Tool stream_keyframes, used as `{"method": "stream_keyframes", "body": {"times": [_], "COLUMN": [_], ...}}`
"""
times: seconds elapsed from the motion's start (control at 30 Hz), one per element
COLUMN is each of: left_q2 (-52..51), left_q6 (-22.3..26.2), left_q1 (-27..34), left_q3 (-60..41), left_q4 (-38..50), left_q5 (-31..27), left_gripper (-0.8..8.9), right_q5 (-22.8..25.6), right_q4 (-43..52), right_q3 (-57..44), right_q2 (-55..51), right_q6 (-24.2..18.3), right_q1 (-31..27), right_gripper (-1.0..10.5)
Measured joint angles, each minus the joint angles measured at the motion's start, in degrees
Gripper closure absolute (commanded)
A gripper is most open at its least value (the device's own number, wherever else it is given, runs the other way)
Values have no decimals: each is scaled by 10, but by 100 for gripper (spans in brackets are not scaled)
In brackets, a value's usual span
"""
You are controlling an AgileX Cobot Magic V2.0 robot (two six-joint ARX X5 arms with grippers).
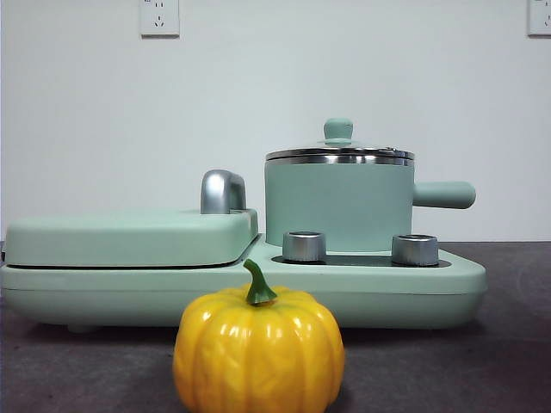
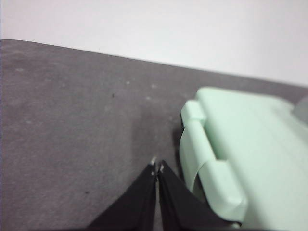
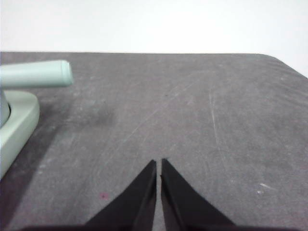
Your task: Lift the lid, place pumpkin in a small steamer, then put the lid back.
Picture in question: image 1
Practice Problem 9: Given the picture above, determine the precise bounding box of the glass lid with green knob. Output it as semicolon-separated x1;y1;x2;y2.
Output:
265;118;415;158

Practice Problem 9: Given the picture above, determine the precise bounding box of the yellow toy pumpkin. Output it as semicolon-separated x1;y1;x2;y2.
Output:
172;258;346;413

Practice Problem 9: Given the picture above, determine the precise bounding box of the mint green steamer pot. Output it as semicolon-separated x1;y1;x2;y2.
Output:
263;154;477;255

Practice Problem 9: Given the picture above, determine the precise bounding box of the silver control knob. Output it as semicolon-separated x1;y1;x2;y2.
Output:
282;231;327;262
390;234;440;266

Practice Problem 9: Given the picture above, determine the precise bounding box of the mint green breakfast machine base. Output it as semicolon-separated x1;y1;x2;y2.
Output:
0;231;488;335

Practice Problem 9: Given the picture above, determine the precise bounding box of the silver griddle cover handle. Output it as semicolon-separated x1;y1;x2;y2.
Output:
200;169;248;215

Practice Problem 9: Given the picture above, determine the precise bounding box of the white wall socket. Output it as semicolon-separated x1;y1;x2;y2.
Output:
527;0;551;37
139;0;181;39

